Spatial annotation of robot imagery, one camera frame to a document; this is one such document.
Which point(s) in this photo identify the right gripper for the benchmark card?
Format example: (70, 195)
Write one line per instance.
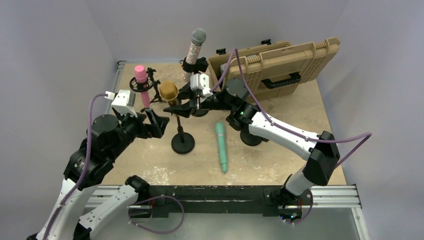
(184, 93)

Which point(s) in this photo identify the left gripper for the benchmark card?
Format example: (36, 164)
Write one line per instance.
(159, 122)

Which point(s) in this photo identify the gold microphone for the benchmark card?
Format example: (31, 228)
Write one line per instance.
(169, 92)

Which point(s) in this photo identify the black stand for glitter mic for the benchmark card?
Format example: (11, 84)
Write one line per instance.
(200, 65)

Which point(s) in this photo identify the black stand for gold mic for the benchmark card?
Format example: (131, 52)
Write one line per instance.
(183, 142)

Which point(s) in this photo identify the teal microphone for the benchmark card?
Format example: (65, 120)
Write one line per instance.
(222, 146)

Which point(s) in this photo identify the glitter silver microphone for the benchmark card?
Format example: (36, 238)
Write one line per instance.
(197, 39)

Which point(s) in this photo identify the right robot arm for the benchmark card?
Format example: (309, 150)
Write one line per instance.
(255, 126)

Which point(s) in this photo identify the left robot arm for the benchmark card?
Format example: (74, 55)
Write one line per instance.
(109, 136)

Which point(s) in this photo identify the pink microphone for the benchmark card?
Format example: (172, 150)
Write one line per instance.
(141, 78)

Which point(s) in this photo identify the grey plastic case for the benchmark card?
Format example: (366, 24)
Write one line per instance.
(223, 73)

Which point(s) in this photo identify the tan plastic tool case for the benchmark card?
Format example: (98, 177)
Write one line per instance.
(277, 69)

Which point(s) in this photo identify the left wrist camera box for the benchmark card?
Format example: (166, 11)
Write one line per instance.
(124, 102)

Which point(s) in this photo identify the black tripod shock mount stand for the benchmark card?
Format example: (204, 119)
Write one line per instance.
(152, 83)

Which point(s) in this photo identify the black aluminium base frame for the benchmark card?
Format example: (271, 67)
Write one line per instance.
(165, 199)

